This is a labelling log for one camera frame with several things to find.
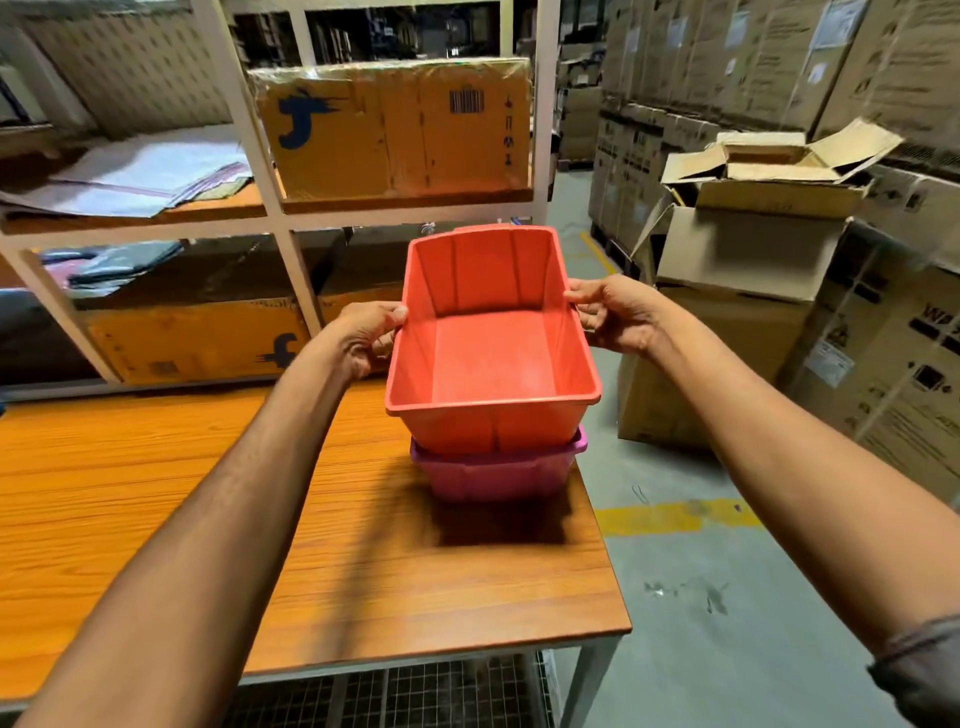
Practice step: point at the person's left hand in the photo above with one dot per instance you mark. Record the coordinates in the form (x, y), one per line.
(360, 334)

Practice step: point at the person's right hand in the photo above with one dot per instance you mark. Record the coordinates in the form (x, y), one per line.
(626, 315)

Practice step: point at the person's left thumb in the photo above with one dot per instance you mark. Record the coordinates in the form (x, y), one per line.
(391, 313)

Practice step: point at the person's right thumb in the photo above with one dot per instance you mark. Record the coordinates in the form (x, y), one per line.
(583, 289)

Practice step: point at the red plastic bin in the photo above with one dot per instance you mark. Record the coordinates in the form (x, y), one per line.
(491, 360)

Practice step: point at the person's left forearm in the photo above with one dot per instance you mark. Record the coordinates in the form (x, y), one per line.
(210, 525)

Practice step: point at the person's right forearm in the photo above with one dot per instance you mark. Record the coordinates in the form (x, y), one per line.
(787, 465)

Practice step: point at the large brown cardboard carton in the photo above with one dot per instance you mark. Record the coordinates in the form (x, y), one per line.
(705, 367)

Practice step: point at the white metal shelf rack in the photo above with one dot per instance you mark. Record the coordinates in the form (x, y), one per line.
(277, 217)

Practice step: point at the plain brown cardboard box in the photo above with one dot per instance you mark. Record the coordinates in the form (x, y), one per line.
(750, 251)

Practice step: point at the wrapped cardboard box blue print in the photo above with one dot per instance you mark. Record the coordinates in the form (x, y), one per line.
(390, 131)

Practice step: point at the pink plastic bin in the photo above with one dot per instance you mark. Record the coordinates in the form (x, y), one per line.
(495, 476)

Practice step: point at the long cardboard box blue print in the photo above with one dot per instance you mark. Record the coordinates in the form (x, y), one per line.
(195, 341)

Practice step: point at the open flapped cardboard box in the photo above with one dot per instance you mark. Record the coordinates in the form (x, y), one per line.
(780, 161)

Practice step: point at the grey folded bags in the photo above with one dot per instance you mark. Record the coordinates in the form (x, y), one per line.
(120, 262)

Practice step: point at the stack of white sheets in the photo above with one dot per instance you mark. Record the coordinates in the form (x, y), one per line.
(142, 176)

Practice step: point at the stack of printed cartons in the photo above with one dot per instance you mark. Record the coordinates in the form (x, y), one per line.
(885, 225)

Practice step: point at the perforated pegboard panel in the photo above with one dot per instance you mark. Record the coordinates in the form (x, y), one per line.
(127, 67)

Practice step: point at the grey sleeve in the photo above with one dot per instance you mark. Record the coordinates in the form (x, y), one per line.
(922, 667)

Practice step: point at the wooden table with metal frame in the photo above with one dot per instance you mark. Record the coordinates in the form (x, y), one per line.
(450, 585)

